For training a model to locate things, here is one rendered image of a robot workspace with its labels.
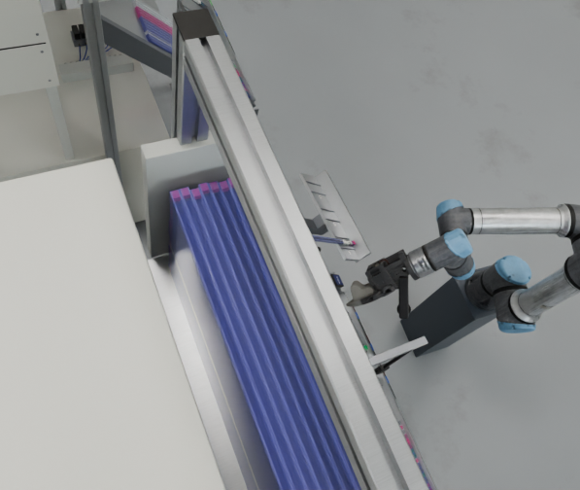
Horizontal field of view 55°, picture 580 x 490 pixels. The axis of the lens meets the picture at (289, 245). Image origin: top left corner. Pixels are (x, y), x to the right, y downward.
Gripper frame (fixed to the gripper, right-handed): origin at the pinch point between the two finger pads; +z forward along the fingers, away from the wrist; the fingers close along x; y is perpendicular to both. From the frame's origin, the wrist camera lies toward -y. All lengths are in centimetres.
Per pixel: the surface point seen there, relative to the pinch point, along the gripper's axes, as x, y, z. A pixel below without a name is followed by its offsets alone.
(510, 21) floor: -269, 58, -112
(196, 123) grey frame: 76, 49, -17
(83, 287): 93, 38, -1
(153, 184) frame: 74, 46, -5
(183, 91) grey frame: 83, 52, -20
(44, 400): 102, 30, 4
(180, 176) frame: 72, 45, -9
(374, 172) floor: -150, 22, -3
